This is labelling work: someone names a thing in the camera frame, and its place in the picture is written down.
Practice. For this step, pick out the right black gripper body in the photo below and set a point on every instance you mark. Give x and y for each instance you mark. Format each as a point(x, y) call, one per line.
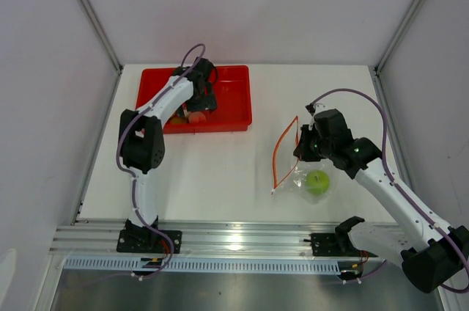
point(312, 148)

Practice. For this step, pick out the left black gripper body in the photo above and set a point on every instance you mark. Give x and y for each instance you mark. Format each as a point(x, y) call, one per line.
point(201, 103)

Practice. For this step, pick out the clear zip top bag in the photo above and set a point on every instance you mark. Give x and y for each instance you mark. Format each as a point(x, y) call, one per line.
point(289, 173)

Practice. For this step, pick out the green apple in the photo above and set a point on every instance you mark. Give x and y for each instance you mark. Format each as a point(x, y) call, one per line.
point(317, 182)

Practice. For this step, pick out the small pink peach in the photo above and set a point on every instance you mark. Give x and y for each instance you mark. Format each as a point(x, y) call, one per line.
point(196, 117)

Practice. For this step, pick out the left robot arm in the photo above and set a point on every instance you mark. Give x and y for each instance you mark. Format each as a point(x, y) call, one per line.
point(141, 146)

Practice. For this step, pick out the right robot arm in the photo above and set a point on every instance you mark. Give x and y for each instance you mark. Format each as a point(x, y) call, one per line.
point(431, 251)

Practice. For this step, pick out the red plastic bin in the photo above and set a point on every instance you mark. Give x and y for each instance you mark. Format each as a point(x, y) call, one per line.
point(232, 93)

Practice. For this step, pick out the brown kiwi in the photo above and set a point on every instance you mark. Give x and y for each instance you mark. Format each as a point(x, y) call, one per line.
point(177, 121)

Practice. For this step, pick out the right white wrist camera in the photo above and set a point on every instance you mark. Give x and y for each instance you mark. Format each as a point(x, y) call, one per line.
point(314, 109)

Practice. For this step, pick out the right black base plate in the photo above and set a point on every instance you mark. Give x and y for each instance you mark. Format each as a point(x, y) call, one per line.
point(332, 245)

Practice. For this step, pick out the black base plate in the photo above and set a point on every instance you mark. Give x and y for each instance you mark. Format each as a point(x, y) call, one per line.
point(147, 242)
point(332, 245)

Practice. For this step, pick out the aluminium rail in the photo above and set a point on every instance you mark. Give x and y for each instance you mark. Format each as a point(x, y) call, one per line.
point(238, 240)

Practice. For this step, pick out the left frame post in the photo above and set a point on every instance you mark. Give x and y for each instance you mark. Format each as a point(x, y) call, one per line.
point(100, 33)

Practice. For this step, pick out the frame post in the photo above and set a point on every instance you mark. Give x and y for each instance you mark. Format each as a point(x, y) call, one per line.
point(100, 33)
point(399, 34)

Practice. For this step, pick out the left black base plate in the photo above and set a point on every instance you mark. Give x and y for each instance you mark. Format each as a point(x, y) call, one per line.
point(147, 242)

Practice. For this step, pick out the perforated cable tray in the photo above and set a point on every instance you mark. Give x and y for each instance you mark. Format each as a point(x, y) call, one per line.
point(210, 265)

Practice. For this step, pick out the right frame post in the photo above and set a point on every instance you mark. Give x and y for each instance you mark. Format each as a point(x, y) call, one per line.
point(399, 34)

